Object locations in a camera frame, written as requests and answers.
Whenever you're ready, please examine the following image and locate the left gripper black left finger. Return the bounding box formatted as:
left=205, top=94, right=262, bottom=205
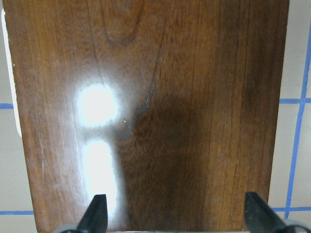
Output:
left=76, top=194, right=108, bottom=233

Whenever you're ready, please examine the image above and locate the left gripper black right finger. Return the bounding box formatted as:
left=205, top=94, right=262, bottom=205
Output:
left=244, top=192, right=289, bottom=233

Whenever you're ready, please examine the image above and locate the dark wooden drawer cabinet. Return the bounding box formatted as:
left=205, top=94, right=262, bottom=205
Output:
left=3, top=0, right=289, bottom=233

